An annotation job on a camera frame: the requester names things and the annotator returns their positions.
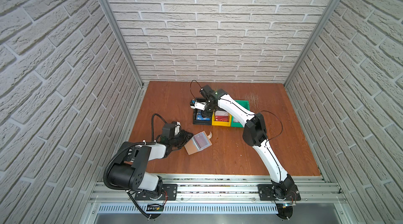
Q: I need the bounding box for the aluminium corner profile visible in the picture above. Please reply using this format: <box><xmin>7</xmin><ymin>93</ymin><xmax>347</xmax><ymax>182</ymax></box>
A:
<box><xmin>284</xmin><ymin>0</ymin><xmax>341</xmax><ymax>88</ymax></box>
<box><xmin>98</xmin><ymin>0</ymin><xmax>144</xmax><ymax>88</ymax></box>

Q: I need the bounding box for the black plastic bin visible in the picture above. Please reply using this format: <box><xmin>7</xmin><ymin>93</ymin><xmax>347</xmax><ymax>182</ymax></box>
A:
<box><xmin>193</xmin><ymin>109</ymin><xmax>212</xmax><ymax>125</ymax></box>

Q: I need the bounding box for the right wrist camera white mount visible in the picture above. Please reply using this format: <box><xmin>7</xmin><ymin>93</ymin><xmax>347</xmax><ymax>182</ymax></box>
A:
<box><xmin>190</xmin><ymin>99</ymin><xmax>206</xmax><ymax>111</ymax></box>

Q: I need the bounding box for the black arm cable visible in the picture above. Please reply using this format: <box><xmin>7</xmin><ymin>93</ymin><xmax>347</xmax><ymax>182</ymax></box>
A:
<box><xmin>150</xmin><ymin>113</ymin><xmax>169</xmax><ymax>141</ymax></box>
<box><xmin>258</xmin><ymin>110</ymin><xmax>284</xmax><ymax>141</ymax></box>

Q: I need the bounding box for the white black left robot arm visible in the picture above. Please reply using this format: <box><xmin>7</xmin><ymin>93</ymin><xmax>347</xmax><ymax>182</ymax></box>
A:
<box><xmin>103</xmin><ymin>129</ymin><xmax>194</xmax><ymax>196</ymax></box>

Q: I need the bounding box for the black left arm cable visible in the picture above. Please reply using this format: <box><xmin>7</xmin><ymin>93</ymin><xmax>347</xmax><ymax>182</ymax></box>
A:
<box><xmin>150</xmin><ymin>113</ymin><xmax>169</xmax><ymax>141</ymax></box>

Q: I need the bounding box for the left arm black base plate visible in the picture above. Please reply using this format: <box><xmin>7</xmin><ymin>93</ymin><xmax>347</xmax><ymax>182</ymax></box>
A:
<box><xmin>135</xmin><ymin>184</ymin><xmax>178</xmax><ymax>201</ymax></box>

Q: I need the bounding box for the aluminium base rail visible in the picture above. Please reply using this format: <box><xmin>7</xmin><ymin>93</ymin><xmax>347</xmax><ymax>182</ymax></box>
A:
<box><xmin>88</xmin><ymin>173</ymin><xmax>347</xmax><ymax>215</ymax></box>

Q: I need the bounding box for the aluminium corner profile right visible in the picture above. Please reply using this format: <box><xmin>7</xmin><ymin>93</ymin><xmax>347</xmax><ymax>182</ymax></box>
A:
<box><xmin>284</xmin><ymin>0</ymin><xmax>341</xmax><ymax>88</ymax></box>

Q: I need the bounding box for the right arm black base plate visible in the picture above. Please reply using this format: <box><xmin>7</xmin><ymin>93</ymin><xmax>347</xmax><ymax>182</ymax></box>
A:
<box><xmin>257</xmin><ymin>184</ymin><xmax>301</xmax><ymax>202</ymax></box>

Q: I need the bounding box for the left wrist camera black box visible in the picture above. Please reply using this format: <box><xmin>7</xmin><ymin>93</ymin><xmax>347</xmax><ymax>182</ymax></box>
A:
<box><xmin>162</xmin><ymin>122</ymin><xmax>181</xmax><ymax>138</ymax></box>

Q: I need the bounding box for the aluminium corner profile left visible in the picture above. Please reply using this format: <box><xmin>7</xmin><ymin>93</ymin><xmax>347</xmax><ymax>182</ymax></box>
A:
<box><xmin>98</xmin><ymin>0</ymin><xmax>144</xmax><ymax>88</ymax></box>

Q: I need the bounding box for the green plastic bin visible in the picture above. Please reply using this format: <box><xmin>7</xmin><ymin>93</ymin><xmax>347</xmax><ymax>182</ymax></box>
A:
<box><xmin>230</xmin><ymin>99</ymin><xmax>250</xmax><ymax>128</ymax></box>

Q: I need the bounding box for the yellow plastic bin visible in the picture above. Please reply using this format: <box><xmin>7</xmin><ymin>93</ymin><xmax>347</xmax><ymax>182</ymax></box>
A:
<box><xmin>212</xmin><ymin>109</ymin><xmax>232</xmax><ymax>127</ymax></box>

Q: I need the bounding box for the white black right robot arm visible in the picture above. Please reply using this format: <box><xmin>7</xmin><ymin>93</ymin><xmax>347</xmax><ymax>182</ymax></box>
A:
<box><xmin>199</xmin><ymin>85</ymin><xmax>298</xmax><ymax>200</ymax></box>

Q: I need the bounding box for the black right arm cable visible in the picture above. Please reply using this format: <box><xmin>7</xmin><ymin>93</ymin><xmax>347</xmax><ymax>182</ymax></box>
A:
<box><xmin>258</xmin><ymin>110</ymin><xmax>284</xmax><ymax>141</ymax></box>

